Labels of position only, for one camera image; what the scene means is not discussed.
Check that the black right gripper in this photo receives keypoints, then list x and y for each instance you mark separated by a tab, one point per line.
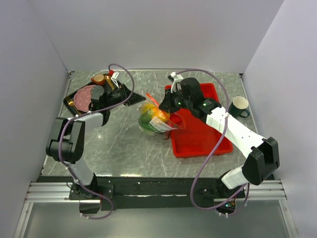
167	104

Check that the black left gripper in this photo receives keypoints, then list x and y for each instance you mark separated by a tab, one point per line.
135	98

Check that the yellow toy mango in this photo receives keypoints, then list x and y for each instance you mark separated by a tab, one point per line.
146	106

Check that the red toy bell pepper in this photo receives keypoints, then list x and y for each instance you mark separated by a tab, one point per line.
176	119

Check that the small orange toy fruit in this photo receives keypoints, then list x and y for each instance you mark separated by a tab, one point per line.
163	116

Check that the orange green toy mango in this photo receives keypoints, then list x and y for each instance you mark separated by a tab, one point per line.
147	121

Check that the clear zip top bag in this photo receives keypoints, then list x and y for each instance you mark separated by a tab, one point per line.
164	128

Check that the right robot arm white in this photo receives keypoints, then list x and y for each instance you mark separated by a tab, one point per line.
262	155

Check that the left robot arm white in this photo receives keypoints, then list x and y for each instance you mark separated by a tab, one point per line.
67	137

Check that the gold spoon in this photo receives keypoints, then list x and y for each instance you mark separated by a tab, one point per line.
108	80

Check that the black serving tray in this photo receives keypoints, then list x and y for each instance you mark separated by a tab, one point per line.
73	110

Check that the brown ceramic cup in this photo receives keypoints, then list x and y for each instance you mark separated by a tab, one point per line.
98	79

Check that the red plastic bin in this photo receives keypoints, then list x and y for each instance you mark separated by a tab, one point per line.
198	139

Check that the pink dotted plate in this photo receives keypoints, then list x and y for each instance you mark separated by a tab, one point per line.
82	98

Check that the dark green mug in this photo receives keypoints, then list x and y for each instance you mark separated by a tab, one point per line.
239	107

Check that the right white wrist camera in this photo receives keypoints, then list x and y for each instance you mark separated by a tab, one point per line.
175	78

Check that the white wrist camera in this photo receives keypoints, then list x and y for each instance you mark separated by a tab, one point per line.
175	78
113	76

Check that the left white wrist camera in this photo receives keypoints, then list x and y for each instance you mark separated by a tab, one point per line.
113	76

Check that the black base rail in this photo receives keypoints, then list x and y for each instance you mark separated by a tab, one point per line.
142	192

